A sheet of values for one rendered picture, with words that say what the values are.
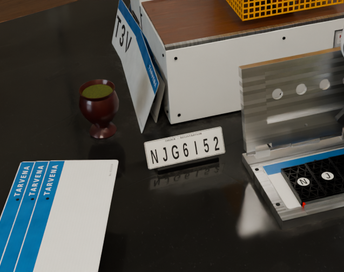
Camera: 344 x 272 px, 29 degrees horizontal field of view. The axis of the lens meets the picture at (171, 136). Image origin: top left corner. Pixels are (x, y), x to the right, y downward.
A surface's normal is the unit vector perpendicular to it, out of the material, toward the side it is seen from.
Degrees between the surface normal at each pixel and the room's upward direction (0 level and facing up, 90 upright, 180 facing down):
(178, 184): 0
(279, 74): 79
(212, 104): 90
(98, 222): 0
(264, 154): 90
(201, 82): 90
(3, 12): 0
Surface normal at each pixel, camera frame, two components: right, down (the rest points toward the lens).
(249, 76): 0.25, 0.40
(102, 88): -0.06, -0.80
